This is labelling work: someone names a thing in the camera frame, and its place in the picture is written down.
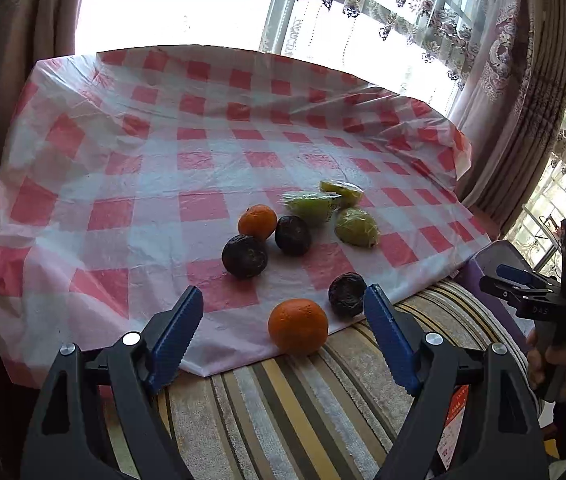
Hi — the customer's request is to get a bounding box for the wrapped yellow fruit half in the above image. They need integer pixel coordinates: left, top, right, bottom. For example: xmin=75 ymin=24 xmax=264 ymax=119
xmin=319 ymin=180 xmax=364 ymax=209

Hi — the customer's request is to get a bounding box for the person's right hand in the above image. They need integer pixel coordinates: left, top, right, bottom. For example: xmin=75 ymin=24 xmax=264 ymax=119
xmin=524 ymin=326 xmax=566 ymax=403

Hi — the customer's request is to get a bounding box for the dark purple fruit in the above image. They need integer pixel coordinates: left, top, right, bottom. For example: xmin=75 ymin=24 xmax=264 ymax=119
xmin=221 ymin=234 xmax=268 ymax=280
xmin=329 ymin=272 xmax=367 ymax=318
xmin=274 ymin=216 xmax=312 ymax=257

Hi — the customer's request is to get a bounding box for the pink patterned curtain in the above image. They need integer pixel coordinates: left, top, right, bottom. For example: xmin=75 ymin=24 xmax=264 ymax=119
xmin=451 ymin=0 xmax=566 ymax=240

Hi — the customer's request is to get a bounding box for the wrapped green fruit half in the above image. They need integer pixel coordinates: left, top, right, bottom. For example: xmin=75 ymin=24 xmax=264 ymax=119
xmin=281 ymin=191 xmax=341 ymax=226

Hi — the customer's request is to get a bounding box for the red white checkered tablecloth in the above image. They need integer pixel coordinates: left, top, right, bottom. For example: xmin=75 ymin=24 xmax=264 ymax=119
xmin=0 ymin=46 xmax=489 ymax=387

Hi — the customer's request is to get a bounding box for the orange tangerine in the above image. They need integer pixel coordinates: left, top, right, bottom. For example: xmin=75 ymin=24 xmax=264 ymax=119
xmin=268 ymin=298 xmax=329 ymax=356
xmin=237 ymin=204 xmax=277 ymax=242

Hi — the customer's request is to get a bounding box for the sheer floral lace curtain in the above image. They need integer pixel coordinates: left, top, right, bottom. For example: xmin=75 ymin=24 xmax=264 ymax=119
xmin=88 ymin=0 xmax=529 ymax=111

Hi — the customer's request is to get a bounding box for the purple cardboard box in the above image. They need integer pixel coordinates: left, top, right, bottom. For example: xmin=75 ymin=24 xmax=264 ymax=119
xmin=454 ymin=240 xmax=557 ymax=353

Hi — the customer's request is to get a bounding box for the yellow-green round fruit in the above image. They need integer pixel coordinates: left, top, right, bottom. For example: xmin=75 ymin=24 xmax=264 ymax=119
xmin=334 ymin=207 xmax=379 ymax=248

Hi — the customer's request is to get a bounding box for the dark purple fruit front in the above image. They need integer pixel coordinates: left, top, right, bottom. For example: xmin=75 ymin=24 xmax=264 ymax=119
xmin=329 ymin=272 xmax=367 ymax=318

